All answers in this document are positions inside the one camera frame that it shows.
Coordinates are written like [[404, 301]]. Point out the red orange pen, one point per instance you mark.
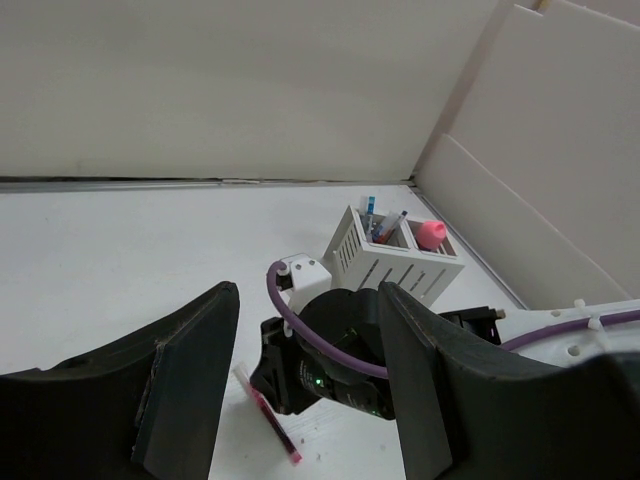
[[377, 234]]

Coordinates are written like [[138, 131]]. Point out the white two-slot pen holder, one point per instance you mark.
[[356, 263]]

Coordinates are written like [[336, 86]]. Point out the teal blue gel pen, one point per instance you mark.
[[366, 212]]

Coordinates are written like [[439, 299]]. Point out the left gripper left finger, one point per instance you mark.
[[145, 406]]

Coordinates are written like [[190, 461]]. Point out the pink clear gel pen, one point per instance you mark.
[[261, 403]]

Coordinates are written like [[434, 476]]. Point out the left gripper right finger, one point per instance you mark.
[[468, 409]]

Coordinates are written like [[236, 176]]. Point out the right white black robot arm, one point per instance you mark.
[[484, 321]]

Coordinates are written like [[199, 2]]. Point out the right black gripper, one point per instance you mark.
[[292, 375]]

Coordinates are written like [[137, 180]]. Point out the aluminium rail back edge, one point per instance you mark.
[[64, 184]]

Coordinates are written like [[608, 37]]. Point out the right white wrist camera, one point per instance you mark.
[[302, 280]]

